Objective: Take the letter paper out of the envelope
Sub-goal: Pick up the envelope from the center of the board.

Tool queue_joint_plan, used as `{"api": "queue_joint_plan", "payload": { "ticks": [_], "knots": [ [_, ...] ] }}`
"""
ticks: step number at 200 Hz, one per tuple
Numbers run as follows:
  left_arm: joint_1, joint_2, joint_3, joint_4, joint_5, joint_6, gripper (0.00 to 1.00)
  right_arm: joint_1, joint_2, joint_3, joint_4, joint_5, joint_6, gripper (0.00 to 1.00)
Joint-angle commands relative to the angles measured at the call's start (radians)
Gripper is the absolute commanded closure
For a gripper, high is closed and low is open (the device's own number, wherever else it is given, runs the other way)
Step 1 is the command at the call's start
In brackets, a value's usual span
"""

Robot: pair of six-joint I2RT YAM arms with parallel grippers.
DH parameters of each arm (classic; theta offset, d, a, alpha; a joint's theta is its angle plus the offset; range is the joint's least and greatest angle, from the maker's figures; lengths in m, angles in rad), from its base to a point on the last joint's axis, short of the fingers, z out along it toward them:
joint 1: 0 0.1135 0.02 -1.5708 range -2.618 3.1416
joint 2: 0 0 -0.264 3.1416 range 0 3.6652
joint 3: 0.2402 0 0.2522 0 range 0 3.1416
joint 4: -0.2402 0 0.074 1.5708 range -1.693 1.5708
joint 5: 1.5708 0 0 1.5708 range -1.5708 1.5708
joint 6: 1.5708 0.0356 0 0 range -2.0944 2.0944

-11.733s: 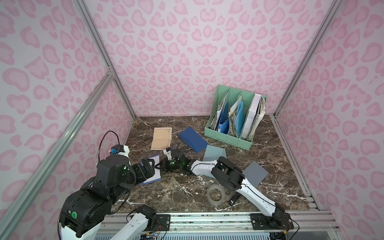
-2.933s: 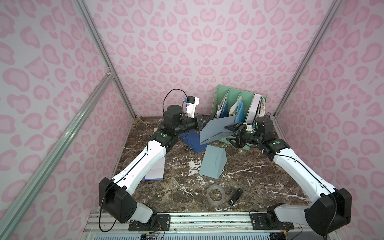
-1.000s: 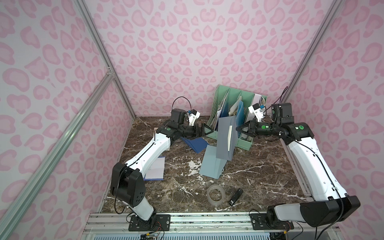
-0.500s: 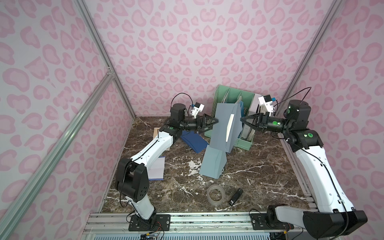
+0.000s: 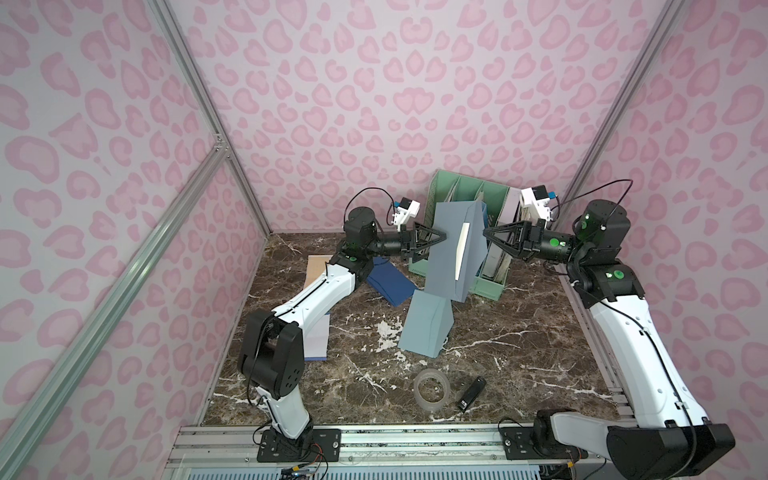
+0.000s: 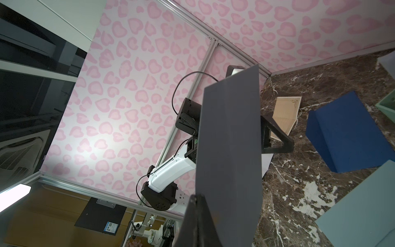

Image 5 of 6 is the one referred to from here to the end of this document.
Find grey envelope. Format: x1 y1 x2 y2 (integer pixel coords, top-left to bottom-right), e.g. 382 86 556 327
425 201 488 302

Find dark blue envelope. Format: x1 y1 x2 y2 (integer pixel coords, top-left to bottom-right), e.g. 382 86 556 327
366 257 417 307

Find light blue envelope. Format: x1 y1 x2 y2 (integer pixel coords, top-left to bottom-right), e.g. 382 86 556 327
398 290 454 358

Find cream letter paper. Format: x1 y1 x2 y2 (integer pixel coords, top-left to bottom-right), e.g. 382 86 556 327
304 255 332 287

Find white letter paper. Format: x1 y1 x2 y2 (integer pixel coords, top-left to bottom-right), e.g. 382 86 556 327
303 313 330 361

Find beige letter paper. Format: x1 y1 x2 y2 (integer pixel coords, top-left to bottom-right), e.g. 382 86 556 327
454 222 471 282

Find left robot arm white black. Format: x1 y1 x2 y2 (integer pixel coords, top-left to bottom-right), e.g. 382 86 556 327
237 207 447 448

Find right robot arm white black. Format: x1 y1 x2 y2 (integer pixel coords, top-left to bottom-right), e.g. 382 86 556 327
484 199 736 479

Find green file organizer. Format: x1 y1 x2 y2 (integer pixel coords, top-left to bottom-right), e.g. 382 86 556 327
423 170 521 300

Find clear tape roll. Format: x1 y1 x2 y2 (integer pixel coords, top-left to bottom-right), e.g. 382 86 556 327
413 369 451 413

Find small black stapler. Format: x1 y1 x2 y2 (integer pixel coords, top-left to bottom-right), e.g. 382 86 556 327
457 376 487 413

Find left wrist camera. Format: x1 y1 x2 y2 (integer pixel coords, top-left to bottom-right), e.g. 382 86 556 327
393 197 420 231

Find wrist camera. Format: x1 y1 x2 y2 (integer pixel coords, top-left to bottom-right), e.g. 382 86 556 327
517 185 559 226
393 197 420 231

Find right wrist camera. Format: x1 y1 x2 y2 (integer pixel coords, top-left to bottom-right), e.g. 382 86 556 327
517 185 559 226

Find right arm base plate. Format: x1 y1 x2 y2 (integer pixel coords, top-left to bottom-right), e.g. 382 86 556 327
498 424 589 463

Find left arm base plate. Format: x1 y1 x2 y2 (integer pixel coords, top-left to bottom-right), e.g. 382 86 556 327
257 427 342 463

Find aluminium rail front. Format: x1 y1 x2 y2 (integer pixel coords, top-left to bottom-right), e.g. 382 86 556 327
167 422 608 477

